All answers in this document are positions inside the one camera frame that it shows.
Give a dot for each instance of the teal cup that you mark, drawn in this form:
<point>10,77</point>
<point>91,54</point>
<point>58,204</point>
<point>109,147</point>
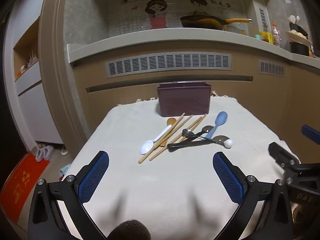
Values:
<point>257,37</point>

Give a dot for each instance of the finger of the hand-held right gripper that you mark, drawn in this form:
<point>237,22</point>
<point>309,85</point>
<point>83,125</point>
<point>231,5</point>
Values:
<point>281,152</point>
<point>310,133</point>

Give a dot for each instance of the purple slipper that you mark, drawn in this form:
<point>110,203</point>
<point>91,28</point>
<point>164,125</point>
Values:
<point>48,151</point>

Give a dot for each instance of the clear bottle with orange cap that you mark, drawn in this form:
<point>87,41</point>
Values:
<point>275,36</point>

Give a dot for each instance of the yellow container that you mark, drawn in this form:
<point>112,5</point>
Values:
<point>266,37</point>

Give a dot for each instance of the small grey vent grille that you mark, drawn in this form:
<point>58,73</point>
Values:
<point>272,68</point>

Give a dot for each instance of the white shelf unit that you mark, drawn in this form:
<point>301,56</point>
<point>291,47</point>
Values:
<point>32,80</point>

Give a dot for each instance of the blue knit slipper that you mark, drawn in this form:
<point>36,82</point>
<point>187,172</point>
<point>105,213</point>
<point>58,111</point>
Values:
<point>65,170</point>

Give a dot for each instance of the grey slippers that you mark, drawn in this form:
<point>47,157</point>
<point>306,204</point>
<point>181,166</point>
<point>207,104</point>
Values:
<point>40,154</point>

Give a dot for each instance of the white plastic spoon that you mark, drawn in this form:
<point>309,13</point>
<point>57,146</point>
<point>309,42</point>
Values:
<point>146,147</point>

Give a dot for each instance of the white wall box with vent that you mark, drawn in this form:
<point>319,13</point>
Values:
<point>261,17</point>

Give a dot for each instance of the cartoon wall sticker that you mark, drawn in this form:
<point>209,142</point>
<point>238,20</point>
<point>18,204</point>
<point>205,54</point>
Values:
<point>157,12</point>

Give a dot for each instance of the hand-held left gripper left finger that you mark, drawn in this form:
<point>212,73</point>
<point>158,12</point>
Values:
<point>93,177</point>

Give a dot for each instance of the beige table cloth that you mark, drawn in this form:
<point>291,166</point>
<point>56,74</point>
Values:
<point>125,180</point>

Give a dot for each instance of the purple plastic utensil container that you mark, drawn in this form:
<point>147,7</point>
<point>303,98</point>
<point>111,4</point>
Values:
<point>185,100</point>

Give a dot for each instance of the large grey vent grille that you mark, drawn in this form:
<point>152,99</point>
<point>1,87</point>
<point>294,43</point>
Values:
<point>167,65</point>

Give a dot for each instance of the red floor mat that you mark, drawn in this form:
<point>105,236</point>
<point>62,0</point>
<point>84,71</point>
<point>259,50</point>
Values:
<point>20,187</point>

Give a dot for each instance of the wooden spoon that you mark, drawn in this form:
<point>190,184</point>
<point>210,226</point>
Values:
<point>171,121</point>

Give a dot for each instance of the wooden chopstick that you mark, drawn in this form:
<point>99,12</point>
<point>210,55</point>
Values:
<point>196,121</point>
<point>143,158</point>
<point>178,119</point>
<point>156,155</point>

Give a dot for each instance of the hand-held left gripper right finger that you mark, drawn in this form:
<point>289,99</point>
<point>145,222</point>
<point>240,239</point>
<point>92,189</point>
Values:
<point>228,177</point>

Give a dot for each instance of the blue plastic spoon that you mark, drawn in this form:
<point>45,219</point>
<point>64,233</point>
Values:
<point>221,118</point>

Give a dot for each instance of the wooden kitchen cabinet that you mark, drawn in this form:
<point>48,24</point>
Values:
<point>112,97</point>

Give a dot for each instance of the kitchen counter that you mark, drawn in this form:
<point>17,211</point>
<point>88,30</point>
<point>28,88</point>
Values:
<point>150,40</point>

